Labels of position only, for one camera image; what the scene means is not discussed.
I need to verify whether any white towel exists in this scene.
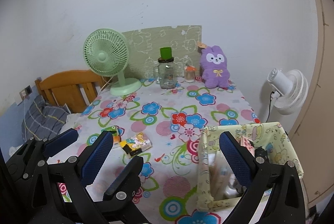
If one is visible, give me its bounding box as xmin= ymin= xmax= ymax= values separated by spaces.
xmin=224 ymin=174 xmax=247 ymax=199

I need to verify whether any yellow cartoon fabric storage box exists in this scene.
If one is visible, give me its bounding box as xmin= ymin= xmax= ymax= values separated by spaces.
xmin=196 ymin=122 xmax=304 ymax=212

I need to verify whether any pink cartoon cloth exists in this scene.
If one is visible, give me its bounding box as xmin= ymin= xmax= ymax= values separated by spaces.
xmin=239 ymin=136 xmax=255 ymax=155

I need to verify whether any grey plaid pillow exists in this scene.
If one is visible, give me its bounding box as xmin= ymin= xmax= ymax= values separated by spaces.
xmin=22 ymin=95 xmax=70 ymax=141

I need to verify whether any green orange tissue pack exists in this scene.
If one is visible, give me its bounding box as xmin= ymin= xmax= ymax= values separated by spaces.
xmin=101 ymin=125 xmax=125 ymax=148

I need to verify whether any cartoon bear tissue pack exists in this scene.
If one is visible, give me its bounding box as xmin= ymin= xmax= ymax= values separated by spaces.
xmin=119 ymin=132 xmax=152 ymax=158

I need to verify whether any beige wardrobe door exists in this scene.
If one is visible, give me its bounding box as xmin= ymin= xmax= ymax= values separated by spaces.
xmin=289 ymin=0 xmax=333 ymax=207

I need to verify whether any floral tablecloth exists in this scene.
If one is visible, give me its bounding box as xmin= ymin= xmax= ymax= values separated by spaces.
xmin=45 ymin=77 xmax=262 ymax=224

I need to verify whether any green desk fan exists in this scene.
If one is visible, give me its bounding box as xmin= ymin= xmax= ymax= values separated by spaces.
xmin=83 ymin=29 xmax=142 ymax=96

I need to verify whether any white standing fan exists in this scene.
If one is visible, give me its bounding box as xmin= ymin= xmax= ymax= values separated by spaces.
xmin=267 ymin=68 xmax=309 ymax=115

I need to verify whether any glass mason jar mug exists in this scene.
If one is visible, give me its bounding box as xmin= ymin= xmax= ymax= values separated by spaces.
xmin=153 ymin=57 xmax=177 ymax=89

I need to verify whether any green patterned board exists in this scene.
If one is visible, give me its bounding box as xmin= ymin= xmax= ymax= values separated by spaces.
xmin=121 ymin=25 xmax=203 ymax=80

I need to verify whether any green cup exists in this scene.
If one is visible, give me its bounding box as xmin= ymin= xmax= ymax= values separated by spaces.
xmin=160 ymin=47 xmax=173 ymax=60

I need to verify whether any toothpick jar orange lid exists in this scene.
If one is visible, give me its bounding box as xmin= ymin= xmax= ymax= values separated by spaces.
xmin=184 ymin=64 xmax=196 ymax=83

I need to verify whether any purple plush bunny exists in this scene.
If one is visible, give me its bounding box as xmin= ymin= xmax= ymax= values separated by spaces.
xmin=200 ymin=45 xmax=230 ymax=89

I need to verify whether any wall power socket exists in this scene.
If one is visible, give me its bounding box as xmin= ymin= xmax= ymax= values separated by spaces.
xmin=19 ymin=85 xmax=32 ymax=99

